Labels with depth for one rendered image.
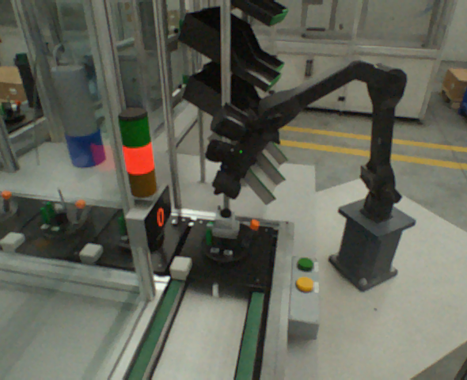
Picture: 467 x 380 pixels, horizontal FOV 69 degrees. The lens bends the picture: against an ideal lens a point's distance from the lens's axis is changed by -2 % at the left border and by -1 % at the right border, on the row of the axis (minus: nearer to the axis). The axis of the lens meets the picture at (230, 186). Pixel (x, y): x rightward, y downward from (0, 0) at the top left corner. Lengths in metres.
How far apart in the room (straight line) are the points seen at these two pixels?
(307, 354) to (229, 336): 0.19
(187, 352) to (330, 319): 0.38
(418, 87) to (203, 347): 4.47
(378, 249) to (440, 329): 0.24
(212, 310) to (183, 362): 0.14
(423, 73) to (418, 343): 4.16
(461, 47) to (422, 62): 4.76
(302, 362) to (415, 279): 0.45
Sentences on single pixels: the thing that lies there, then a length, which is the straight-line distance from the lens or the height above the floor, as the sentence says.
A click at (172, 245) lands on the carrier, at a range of 0.98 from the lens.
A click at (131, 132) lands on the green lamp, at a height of 1.39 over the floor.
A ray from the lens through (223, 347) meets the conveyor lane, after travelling 0.83.
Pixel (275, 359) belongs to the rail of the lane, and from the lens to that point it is 0.77.
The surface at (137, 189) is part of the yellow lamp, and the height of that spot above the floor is 1.28.
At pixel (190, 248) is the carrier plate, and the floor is 0.97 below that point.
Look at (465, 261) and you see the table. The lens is 1.30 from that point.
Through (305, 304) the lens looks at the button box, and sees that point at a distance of 0.86.
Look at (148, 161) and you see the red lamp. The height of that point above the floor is 1.33.
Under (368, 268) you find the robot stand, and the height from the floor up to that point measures 0.93.
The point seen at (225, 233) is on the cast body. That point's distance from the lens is 0.89.
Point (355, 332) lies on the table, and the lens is 0.97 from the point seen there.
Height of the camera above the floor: 1.61
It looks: 32 degrees down
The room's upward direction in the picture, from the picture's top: straight up
